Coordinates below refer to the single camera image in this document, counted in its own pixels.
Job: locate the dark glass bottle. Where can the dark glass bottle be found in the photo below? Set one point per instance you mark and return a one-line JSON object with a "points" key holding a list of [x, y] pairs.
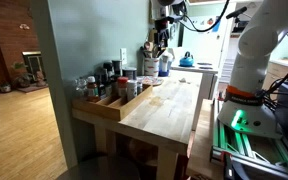
{"points": [[101, 85]]}

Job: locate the aluminium rail frame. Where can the aluminium rail frame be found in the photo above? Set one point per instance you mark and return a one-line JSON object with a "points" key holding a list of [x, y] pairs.
{"points": [[244, 146]]}

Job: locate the small brown figurine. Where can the small brown figurine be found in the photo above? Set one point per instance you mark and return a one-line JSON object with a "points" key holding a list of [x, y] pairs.
{"points": [[41, 79]]}

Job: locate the wooden wall spice rack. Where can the wooden wall spice rack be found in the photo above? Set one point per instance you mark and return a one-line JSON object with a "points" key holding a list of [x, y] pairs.
{"points": [[152, 35]]}

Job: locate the red cap spice jar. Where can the red cap spice jar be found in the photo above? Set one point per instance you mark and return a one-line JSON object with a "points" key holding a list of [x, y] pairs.
{"points": [[122, 86]]}

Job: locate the black camera on stand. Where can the black camera on stand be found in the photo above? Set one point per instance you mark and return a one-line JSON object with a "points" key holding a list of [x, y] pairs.
{"points": [[236, 13]]}

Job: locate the white label spice jar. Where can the white label spice jar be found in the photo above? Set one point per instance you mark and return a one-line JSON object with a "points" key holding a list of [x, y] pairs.
{"points": [[132, 90]]}

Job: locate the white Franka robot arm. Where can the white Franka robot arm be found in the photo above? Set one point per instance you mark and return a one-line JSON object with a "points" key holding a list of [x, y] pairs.
{"points": [[250, 66]]}

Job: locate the small glass spice jar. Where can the small glass spice jar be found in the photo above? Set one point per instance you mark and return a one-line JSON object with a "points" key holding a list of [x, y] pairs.
{"points": [[139, 88]]}

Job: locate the dark fireplace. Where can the dark fireplace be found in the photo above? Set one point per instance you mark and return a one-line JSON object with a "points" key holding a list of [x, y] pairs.
{"points": [[33, 65]]}

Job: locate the wooden spice tray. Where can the wooden spice tray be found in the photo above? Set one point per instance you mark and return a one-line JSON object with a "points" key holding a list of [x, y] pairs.
{"points": [[112, 108]]}

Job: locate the clear glass bottle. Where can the clear glass bottle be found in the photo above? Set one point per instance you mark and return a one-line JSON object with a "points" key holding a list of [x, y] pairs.
{"points": [[80, 88]]}

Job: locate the black pepper grinder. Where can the black pepper grinder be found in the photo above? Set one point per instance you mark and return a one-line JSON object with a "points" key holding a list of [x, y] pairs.
{"points": [[108, 68]]}

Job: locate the small wall ornament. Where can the small wall ornament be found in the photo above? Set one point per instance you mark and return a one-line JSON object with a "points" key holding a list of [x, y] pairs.
{"points": [[24, 26]]}

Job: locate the white refrigerator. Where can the white refrigerator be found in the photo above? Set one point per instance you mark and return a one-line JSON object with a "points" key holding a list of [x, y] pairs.
{"points": [[204, 43]]}

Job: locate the white wall outlet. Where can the white wall outlet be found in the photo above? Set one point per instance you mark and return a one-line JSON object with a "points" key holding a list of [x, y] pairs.
{"points": [[123, 56]]}

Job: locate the black grinder with silver band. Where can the black grinder with silver band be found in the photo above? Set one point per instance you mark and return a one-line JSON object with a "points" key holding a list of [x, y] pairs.
{"points": [[117, 67]]}

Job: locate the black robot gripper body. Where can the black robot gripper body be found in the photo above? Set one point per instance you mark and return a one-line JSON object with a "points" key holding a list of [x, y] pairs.
{"points": [[164, 24]]}

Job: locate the colourful patterned trivet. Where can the colourful patterned trivet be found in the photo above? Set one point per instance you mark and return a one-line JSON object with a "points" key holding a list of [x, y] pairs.
{"points": [[150, 81]]}

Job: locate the small black container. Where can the small black container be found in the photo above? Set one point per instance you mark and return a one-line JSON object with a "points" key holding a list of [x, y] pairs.
{"points": [[129, 74]]}

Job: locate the wooden spoon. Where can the wooden spoon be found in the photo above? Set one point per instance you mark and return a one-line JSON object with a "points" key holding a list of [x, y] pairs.
{"points": [[148, 46]]}

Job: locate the green potted plant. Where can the green potted plant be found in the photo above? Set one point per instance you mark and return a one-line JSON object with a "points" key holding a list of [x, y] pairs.
{"points": [[22, 75]]}

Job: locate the wooden bowl under table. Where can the wooden bowl under table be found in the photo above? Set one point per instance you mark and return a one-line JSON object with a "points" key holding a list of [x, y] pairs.
{"points": [[142, 153]]}

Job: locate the wooden robot platform board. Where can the wooden robot platform board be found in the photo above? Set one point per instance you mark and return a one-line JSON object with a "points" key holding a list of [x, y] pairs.
{"points": [[200, 143]]}

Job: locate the small white pot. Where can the small white pot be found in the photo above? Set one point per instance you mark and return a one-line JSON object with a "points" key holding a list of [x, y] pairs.
{"points": [[5, 87]]}

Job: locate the light wood drawer cabinet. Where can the light wood drawer cabinet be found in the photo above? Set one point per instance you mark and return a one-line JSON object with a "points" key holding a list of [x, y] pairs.
{"points": [[279, 71]]}

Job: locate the white red patterned utensil crock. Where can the white red patterned utensil crock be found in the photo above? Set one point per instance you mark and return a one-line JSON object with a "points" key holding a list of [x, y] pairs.
{"points": [[151, 67]]}

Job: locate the blue kettle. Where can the blue kettle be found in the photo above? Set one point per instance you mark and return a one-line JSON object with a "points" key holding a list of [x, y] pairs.
{"points": [[186, 60]]}

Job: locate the red sauce bottle white cap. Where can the red sauce bottle white cap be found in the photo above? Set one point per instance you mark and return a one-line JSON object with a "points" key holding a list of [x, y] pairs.
{"points": [[92, 89]]}

